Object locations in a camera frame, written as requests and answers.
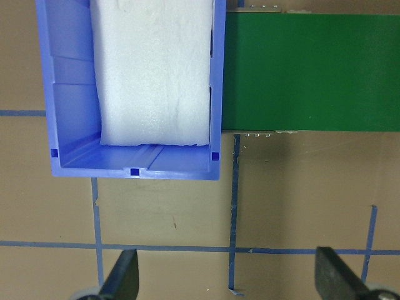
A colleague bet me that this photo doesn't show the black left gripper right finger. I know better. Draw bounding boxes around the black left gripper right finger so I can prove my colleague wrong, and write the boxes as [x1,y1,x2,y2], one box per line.
[314,247,370,300]

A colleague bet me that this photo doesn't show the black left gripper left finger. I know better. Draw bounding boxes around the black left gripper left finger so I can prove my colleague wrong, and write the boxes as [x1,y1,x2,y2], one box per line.
[98,249,139,300]

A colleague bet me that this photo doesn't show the green conveyor belt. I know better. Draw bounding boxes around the green conveyor belt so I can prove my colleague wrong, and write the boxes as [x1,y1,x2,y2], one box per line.
[222,12,399,132]

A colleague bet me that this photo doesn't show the white foam pad left bin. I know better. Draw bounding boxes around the white foam pad left bin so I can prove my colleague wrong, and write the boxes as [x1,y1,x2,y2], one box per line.
[90,1,214,146]

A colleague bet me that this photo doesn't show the blue left storage bin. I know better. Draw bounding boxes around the blue left storage bin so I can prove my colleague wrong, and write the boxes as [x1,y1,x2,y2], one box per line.
[36,1,226,180]

